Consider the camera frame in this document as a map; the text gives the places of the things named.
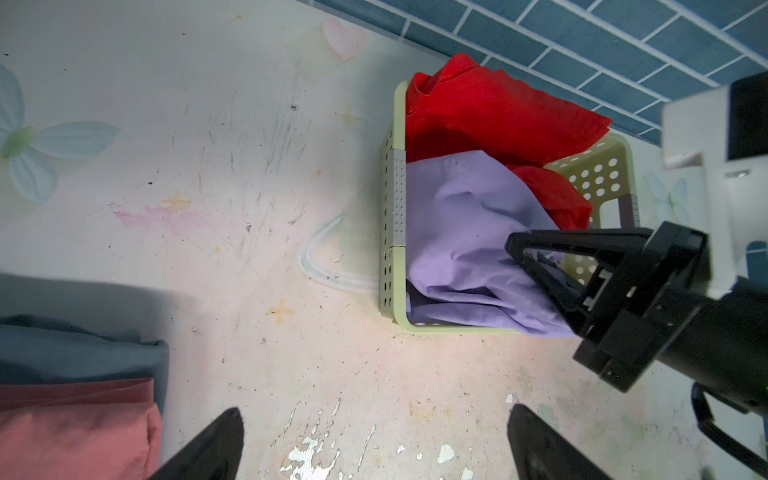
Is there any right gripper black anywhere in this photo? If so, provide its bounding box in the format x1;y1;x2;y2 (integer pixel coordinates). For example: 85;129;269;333
505;223;767;416

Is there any folded pink t shirt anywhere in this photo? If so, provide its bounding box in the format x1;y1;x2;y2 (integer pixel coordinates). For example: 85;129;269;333
1;378;162;479

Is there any black cable at corner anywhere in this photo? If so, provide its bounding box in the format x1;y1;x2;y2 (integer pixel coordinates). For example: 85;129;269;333
689;382;768;478

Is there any red t shirt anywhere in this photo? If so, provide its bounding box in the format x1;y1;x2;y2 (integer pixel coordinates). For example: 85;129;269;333
405;54;612;231

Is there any purple t shirt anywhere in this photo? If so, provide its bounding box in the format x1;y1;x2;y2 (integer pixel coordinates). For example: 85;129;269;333
405;151;573;337

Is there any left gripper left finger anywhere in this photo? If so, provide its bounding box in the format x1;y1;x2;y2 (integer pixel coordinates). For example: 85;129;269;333
150;407;244;480

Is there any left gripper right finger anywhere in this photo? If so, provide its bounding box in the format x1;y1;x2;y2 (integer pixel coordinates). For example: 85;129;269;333
507;403;610;480

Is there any pale green plastic basket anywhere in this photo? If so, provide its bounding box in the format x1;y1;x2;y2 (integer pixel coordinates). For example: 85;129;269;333
378;81;640;335

